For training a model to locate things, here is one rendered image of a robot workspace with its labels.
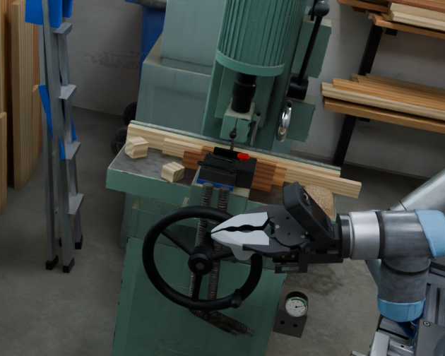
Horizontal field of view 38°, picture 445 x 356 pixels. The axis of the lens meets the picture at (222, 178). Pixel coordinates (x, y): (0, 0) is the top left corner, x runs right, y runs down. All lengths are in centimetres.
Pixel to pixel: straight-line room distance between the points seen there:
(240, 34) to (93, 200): 189
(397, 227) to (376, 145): 329
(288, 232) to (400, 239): 17
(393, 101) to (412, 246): 271
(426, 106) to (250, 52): 227
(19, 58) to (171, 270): 158
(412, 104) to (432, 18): 47
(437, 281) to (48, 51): 150
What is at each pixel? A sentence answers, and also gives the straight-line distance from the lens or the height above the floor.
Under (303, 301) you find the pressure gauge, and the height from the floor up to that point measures 68.
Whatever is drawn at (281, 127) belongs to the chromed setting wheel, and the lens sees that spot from 183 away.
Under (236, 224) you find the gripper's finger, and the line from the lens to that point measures 102.
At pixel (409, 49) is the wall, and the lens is 412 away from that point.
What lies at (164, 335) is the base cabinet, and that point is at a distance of 195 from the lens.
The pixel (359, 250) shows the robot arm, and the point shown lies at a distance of 102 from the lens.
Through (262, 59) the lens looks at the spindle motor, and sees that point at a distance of 162.
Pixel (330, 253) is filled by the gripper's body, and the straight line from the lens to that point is 106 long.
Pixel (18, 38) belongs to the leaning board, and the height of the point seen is 76.
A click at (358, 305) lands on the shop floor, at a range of 301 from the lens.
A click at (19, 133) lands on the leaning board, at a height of 31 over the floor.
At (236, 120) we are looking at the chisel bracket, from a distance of 170.
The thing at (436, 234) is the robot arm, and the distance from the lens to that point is 104.
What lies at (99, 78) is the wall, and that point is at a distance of 424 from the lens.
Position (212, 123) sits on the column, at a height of 94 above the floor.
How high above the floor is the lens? 169
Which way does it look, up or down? 27 degrees down
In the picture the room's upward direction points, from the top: 12 degrees clockwise
